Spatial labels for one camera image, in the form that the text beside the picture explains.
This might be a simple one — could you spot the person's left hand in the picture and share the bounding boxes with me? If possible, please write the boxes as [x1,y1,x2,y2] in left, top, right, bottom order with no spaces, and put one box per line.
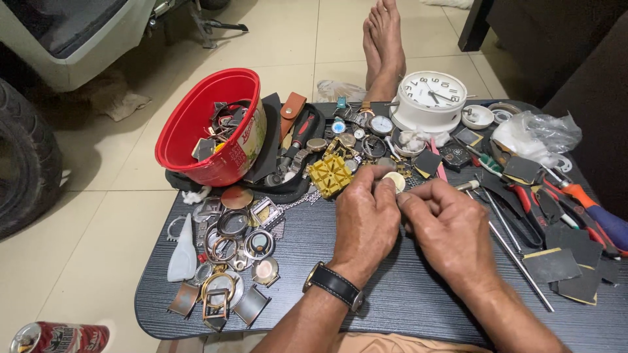
[328,164,402,288]

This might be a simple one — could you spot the person's right hand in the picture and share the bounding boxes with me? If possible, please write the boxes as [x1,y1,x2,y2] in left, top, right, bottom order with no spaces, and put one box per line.
[396,179,497,296]

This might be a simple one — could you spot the small cream watch dial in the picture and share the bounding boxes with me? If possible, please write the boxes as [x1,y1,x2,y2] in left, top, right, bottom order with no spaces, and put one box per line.
[383,172,407,194]

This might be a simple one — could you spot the short steel rod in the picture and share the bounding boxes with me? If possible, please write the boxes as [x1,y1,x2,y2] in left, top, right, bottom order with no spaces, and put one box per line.
[474,174,524,255]

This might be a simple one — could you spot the yellow watch case holder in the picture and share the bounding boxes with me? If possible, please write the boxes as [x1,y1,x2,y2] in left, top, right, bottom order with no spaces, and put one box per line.
[307,153,353,199]

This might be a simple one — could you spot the long steel rod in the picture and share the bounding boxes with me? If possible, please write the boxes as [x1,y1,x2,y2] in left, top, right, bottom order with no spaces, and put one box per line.
[466,190,555,313]

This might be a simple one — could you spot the steel mesh watch band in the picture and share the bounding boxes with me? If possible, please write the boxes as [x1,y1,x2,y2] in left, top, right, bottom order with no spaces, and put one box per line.
[267,189,323,241]

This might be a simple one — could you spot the small black sandpaper square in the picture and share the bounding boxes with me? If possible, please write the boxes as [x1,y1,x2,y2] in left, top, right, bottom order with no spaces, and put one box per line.
[413,149,443,179]

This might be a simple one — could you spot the pink plastic stick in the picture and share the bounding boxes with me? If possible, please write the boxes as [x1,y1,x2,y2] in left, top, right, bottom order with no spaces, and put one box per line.
[430,138,448,183]

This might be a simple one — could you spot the black watch module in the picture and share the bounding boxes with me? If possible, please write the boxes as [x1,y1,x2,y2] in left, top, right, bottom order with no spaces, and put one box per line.
[439,143,473,173]

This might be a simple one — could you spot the red black pliers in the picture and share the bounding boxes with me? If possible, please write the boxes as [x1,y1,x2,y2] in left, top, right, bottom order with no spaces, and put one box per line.
[510,181,546,249]

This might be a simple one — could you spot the pile of wristwatches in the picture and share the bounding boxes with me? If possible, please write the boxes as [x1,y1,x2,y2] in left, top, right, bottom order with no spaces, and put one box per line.
[324,100,414,178]

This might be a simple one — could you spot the metal bowl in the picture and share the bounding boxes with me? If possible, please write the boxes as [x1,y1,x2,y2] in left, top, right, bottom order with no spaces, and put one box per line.
[392,128,428,159]

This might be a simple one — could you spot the white cotton wad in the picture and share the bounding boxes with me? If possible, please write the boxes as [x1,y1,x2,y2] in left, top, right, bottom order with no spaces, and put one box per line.
[398,128,450,152]

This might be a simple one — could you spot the silver pocket watch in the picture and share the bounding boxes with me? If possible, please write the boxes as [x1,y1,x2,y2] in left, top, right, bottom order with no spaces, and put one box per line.
[368,115,395,137]

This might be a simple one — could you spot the heap of black sandpaper sheets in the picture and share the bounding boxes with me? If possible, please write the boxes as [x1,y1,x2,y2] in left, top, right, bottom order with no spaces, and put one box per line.
[522,223,622,306]

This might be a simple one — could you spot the small white bowl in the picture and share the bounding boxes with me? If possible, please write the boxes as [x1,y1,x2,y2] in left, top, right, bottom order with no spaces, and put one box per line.
[461,104,495,130]

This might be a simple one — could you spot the person's tan shorts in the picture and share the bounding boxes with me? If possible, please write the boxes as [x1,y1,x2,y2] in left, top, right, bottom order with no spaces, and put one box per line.
[157,332,492,353]

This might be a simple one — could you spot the black tool pouch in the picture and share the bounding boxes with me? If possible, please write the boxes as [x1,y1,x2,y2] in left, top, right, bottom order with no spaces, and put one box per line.
[165,93,327,205]

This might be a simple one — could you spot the bronze round disc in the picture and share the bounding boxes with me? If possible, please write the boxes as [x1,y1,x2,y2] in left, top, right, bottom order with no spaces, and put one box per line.
[221,186,255,210]

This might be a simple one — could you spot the clear plastic bag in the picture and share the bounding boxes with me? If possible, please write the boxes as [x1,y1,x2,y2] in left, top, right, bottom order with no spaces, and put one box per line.
[492,111,583,168]

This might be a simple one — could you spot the pile of watch cases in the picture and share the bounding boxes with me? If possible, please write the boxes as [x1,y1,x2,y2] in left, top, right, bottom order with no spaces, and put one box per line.
[167,193,286,332]

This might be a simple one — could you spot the crumpled clear plastic wrapper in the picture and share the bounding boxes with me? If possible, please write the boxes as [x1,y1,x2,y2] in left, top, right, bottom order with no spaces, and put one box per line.
[314,80,368,104]

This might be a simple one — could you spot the white alarm clock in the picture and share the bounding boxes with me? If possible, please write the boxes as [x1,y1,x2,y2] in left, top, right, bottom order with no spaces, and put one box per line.
[390,71,468,133]

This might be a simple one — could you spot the small white cotton piece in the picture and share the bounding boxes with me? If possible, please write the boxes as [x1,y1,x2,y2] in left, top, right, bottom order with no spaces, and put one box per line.
[182,186,212,206]

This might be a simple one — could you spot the clear squeeze bottle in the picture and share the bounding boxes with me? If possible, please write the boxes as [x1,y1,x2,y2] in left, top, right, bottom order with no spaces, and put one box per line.
[167,213,198,283]

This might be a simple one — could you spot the red plastic tub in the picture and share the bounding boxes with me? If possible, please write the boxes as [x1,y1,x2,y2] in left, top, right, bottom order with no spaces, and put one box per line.
[155,68,268,187]

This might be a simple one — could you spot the dark sofa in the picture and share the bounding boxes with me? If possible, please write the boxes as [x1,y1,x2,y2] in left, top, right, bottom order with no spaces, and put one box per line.
[458,0,628,222]

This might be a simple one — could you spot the grey floor cloth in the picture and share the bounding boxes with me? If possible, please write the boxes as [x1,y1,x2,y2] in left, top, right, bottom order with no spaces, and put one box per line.
[74,69,153,123]

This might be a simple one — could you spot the red drink can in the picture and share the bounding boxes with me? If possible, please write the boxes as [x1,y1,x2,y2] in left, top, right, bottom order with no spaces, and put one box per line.
[10,322,111,353]

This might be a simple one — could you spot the black tyre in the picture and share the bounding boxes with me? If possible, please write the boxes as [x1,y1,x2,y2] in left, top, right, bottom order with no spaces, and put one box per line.
[0,78,64,241]

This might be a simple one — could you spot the white scooter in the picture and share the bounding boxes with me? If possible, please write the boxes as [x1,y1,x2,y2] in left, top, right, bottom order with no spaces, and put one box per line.
[0,0,249,93]

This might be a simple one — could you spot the black strap wristwatch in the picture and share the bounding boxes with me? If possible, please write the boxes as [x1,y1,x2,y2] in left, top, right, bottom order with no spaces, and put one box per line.
[302,261,365,313]

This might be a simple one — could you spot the green handled brush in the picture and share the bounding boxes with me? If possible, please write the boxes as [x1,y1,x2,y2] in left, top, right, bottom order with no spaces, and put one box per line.
[451,135,504,177]

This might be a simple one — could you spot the red black handled tool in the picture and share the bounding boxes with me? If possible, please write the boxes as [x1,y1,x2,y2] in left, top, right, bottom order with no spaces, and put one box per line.
[277,110,318,178]

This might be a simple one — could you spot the red handled cutters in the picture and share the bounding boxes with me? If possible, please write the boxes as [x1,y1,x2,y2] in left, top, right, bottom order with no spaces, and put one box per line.
[540,177,620,259]

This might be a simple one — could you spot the brown leather strap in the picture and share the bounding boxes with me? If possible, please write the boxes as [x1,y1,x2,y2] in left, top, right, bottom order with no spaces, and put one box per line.
[280,92,307,143]

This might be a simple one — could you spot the orange blue handled screwdriver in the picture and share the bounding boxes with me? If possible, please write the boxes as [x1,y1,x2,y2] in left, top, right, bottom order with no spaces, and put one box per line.
[542,167,628,257]

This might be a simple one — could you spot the heap of watch straps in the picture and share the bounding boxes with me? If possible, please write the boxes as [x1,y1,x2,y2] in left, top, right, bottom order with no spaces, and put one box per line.
[191,100,253,162]

